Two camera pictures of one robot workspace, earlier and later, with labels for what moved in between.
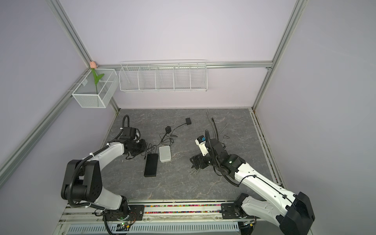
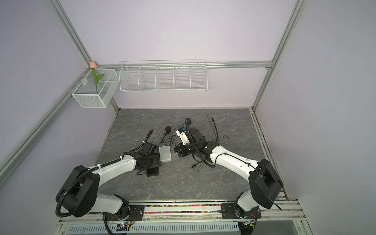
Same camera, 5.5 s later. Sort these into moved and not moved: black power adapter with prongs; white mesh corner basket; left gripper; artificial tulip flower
Moved: left gripper
Not moved: black power adapter with prongs; artificial tulip flower; white mesh corner basket
